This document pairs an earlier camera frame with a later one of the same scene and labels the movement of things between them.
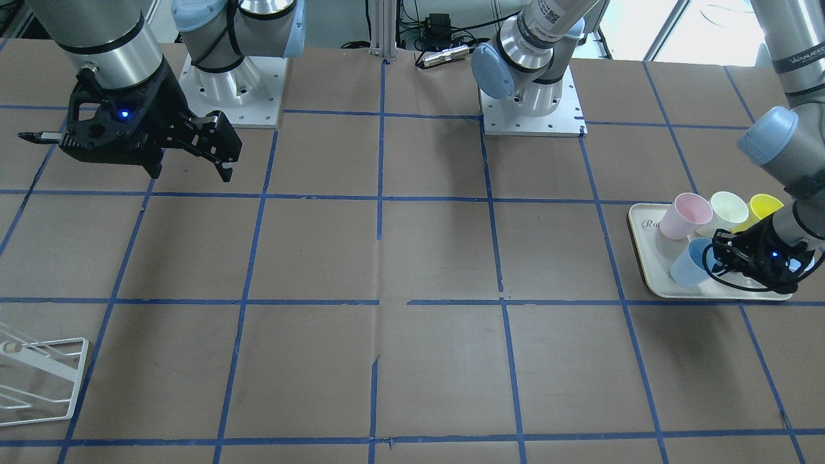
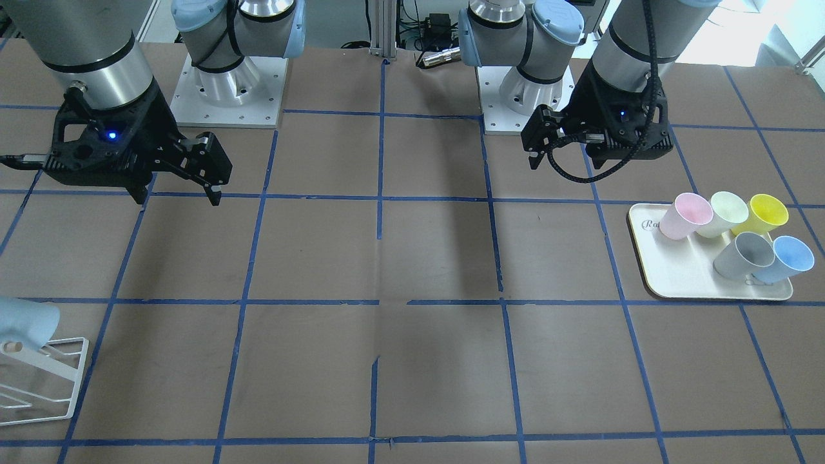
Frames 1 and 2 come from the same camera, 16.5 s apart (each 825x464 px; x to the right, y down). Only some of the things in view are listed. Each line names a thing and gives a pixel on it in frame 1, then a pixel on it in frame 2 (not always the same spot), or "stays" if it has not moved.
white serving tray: x=657 y=252 stays
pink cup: x=687 y=211 stays
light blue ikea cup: x=688 y=269 to x=29 y=322
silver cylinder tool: x=456 y=53 stays
